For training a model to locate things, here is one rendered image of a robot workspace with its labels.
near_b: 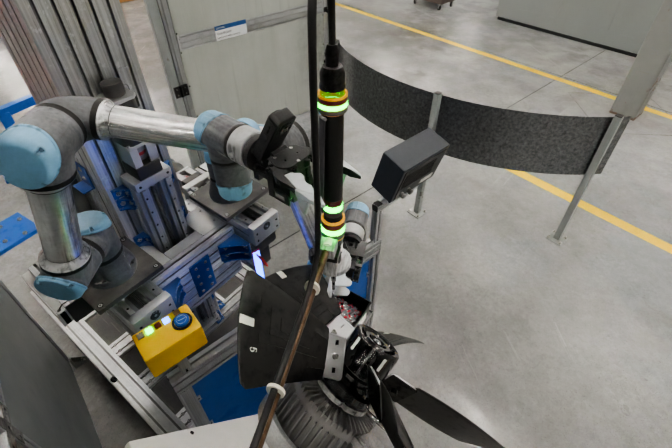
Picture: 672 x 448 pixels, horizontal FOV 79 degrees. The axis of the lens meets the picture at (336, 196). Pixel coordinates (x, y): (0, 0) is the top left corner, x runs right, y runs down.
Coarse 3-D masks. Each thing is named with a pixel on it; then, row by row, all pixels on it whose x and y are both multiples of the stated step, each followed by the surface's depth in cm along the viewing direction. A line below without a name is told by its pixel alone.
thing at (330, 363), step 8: (336, 336) 89; (328, 344) 86; (344, 344) 90; (328, 352) 86; (336, 352) 88; (344, 352) 89; (328, 360) 85; (336, 360) 87; (328, 368) 85; (336, 368) 86; (328, 376) 84; (336, 376) 86
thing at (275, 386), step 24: (312, 0) 41; (312, 24) 42; (312, 48) 44; (312, 72) 45; (312, 96) 47; (312, 120) 49; (312, 144) 52; (312, 264) 64; (312, 288) 62; (288, 360) 54; (264, 408) 49
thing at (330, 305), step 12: (276, 276) 112; (288, 276) 113; (300, 276) 113; (288, 288) 109; (300, 288) 108; (324, 288) 109; (300, 300) 105; (324, 300) 105; (312, 312) 102; (324, 312) 102; (336, 312) 101
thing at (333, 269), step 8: (336, 240) 72; (320, 248) 70; (328, 248) 70; (336, 248) 72; (328, 256) 71; (336, 256) 72; (344, 256) 80; (328, 264) 75; (336, 264) 75; (344, 264) 79; (328, 272) 77; (336, 272) 76; (344, 272) 78
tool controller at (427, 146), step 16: (400, 144) 148; (416, 144) 149; (432, 144) 151; (448, 144) 153; (384, 160) 146; (400, 160) 143; (416, 160) 144; (432, 160) 151; (384, 176) 150; (400, 176) 143; (416, 176) 151; (384, 192) 154; (400, 192) 152
